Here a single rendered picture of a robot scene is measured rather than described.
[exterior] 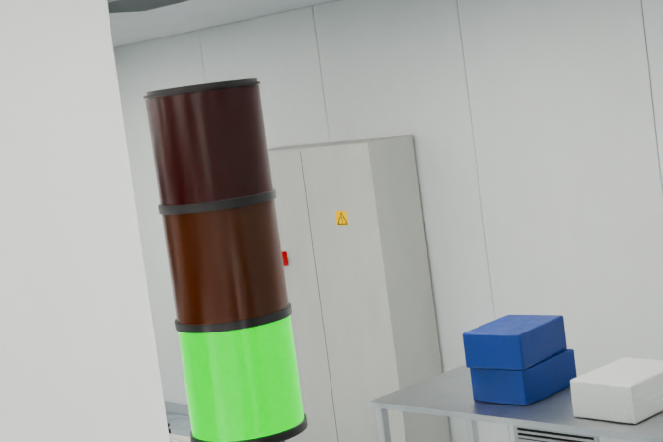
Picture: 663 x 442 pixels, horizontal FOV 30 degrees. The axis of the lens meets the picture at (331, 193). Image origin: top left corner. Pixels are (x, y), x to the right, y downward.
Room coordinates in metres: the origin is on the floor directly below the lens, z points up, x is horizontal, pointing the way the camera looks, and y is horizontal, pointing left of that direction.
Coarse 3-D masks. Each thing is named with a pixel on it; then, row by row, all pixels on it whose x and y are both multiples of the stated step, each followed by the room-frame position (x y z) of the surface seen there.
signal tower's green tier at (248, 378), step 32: (288, 320) 0.52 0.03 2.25; (192, 352) 0.51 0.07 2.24; (224, 352) 0.50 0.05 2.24; (256, 352) 0.51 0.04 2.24; (288, 352) 0.52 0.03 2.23; (192, 384) 0.51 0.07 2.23; (224, 384) 0.50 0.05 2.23; (256, 384) 0.51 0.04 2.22; (288, 384) 0.52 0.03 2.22; (192, 416) 0.52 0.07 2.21; (224, 416) 0.51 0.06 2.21; (256, 416) 0.50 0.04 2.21; (288, 416) 0.51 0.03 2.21
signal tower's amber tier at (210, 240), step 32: (192, 224) 0.51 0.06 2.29; (224, 224) 0.50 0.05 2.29; (256, 224) 0.51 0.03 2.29; (192, 256) 0.51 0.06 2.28; (224, 256) 0.50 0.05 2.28; (256, 256) 0.51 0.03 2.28; (192, 288) 0.51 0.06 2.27; (224, 288) 0.50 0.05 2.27; (256, 288) 0.51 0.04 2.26; (192, 320) 0.51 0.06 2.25; (224, 320) 0.50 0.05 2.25
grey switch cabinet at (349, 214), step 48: (336, 144) 7.57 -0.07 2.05; (384, 144) 7.41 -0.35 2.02; (288, 192) 7.87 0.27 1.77; (336, 192) 7.55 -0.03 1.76; (384, 192) 7.38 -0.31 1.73; (288, 240) 7.92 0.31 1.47; (336, 240) 7.59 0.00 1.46; (384, 240) 7.34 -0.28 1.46; (288, 288) 7.96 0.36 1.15; (336, 288) 7.63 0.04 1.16; (384, 288) 7.33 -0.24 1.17; (336, 336) 7.67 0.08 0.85; (384, 336) 7.37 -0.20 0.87; (432, 336) 7.56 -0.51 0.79; (336, 384) 7.71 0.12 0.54; (384, 384) 7.41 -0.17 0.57; (336, 432) 7.76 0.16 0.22; (432, 432) 7.48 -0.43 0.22
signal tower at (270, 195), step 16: (240, 80) 0.51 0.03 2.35; (256, 80) 0.53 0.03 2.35; (144, 96) 0.52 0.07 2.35; (160, 96) 0.51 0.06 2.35; (272, 192) 0.52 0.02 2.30; (160, 208) 0.52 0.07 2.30; (176, 208) 0.51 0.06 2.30; (192, 208) 0.50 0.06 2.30; (208, 208) 0.50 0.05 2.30; (224, 208) 0.50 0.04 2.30; (176, 320) 0.53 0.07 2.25; (256, 320) 0.51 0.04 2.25; (272, 320) 0.51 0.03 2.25; (304, 416) 0.53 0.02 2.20; (288, 432) 0.51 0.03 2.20
